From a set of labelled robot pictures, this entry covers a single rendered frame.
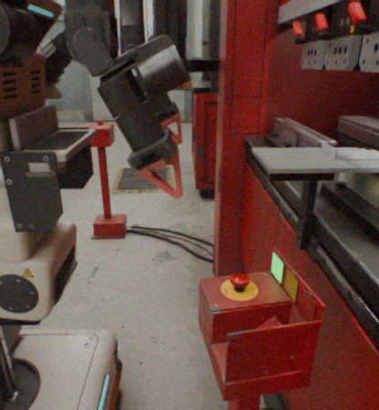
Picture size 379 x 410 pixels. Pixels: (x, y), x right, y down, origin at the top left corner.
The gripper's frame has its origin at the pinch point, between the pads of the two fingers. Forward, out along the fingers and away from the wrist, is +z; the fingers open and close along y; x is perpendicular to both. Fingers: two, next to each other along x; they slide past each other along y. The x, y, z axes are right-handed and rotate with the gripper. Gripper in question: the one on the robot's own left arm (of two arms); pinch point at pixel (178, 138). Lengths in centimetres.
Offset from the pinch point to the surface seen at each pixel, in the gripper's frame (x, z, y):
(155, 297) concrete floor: 58, 82, 62
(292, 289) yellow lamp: -10, 26, -43
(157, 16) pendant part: -9, -39, 74
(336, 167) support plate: -28.0, 13.8, -30.1
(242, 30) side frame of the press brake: -37, -17, 64
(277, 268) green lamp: -9.2, 25.4, -36.8
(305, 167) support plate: -22.7, 11.1, -29.5
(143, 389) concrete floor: 59, 82, 3
